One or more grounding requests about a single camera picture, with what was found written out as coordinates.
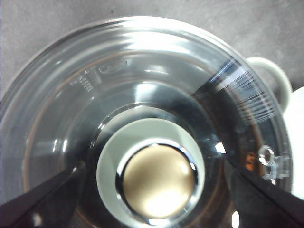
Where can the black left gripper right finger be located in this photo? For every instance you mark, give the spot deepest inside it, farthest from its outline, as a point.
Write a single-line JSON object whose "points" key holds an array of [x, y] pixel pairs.
{"points": [[262, 204]]}

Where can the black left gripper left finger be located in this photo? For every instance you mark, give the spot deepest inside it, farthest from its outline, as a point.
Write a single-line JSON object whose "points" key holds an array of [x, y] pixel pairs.
{"points": [[14, 213]]}

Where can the glass steamer lid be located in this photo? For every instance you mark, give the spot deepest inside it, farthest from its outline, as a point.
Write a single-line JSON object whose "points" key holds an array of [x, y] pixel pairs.
{"points": [[153, 113]]}

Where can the green electric steamer pot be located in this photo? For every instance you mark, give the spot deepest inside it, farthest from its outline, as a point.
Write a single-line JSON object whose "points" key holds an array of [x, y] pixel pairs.
{"points": [[291, 102]]}

